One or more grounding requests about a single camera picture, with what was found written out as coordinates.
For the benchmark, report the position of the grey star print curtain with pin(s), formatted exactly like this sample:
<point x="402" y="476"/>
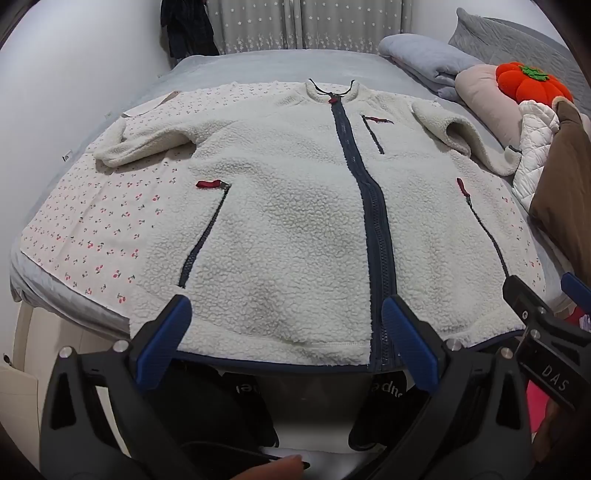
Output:
<point x="323" y="23"/>

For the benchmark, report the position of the white quilted jacket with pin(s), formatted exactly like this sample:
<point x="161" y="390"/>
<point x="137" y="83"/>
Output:
<point x="535" y="147"/>

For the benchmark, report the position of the black slipper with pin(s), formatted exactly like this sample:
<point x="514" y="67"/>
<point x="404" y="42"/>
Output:
<point x="385" y="410"/>
<point x="247" y="406"/>

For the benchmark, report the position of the orange pumpkin plush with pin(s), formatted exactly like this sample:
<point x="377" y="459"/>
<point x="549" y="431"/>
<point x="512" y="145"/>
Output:
<point x="526" y="85"/>

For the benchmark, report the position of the pink cloth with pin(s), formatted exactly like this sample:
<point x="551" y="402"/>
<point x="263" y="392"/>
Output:
<point x="539" y="408"/>

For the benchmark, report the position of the grey folded blanket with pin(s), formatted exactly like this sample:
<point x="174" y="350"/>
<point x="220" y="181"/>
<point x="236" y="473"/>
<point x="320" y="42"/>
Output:
<point x="420" y="60"/>

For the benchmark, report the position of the bed with grey sheet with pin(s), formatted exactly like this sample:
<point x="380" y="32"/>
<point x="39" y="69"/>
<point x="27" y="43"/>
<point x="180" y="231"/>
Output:
<point x="258" y="64"/>

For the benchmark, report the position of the pink pillow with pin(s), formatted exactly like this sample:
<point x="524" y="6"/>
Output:
<point x="485" y="99"/>

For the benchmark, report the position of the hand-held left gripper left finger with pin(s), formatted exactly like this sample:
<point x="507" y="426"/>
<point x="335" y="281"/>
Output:
<point x="162" y="339"/>

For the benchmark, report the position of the grey quilted pillow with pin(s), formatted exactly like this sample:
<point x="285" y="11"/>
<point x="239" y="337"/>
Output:
<point x="517" y="41"/>

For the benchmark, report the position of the white wall outlet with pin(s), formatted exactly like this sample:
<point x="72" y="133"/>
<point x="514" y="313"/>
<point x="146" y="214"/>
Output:
<point x="66" y="156"/>

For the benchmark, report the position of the white bed frame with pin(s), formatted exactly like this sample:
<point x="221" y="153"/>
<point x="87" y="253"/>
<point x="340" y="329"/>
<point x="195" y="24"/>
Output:
<point x="21" y="397"/>

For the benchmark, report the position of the white fleece zip jacket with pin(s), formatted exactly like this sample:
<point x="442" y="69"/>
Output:
<point x="286" y="221"/>

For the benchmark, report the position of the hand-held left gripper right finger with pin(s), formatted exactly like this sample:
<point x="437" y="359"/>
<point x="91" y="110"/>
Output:
<point x="412" y="341"/>

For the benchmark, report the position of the person's left hand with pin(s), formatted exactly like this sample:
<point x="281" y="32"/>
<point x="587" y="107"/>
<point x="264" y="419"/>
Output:
<point x="272" y="468"/>

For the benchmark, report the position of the dark hanging clothes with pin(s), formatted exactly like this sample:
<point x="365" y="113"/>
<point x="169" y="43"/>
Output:
<point x="187" y="27"/>

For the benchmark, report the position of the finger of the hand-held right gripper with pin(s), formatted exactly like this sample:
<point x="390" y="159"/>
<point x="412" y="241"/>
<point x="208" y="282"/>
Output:
<point x="524" y="297"/>
<point x="577" y="288"/>

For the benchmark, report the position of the cherry print bed cover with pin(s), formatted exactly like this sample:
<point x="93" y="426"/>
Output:
<point x="92" y="221"/>

